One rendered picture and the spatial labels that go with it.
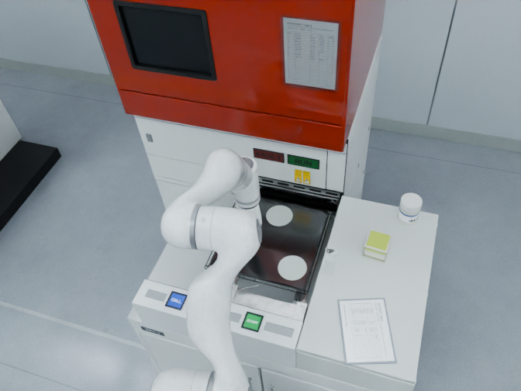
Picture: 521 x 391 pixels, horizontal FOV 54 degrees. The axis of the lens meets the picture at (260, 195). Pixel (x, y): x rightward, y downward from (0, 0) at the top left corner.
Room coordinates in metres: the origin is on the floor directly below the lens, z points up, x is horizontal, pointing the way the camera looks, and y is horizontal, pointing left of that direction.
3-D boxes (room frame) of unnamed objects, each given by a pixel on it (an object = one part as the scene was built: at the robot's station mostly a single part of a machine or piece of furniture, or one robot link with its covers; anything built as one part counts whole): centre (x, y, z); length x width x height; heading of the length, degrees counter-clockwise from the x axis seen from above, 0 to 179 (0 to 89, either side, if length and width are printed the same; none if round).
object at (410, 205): (1.07, -0.51, 1.01); 0.07 x 0.07 x 0.10
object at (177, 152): (1.37, 0.07, 1.02); 0.82 x 0.03 x 0.40; 67
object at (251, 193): (1.07, 0.05, 1.25); 0.09 x 0.08 x 0.13; 80
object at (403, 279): (0.85, -0.34, 0.89); 0.62 x 0.35 x 0.14; 157
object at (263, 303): (0.84, 0.07, 0.87); 0.36 x 0.08 x 0.03; 67
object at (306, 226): (1.09, -0.02, 0.90); 0.34 x 0.34 x 0.01; 67
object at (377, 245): (0.94, -0.37, 1.00); 0.07 x 0.07 x 0.07; 62
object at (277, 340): (0.78, 0.18, 0.89); 0.55 x 0.09 x 0.14; 67
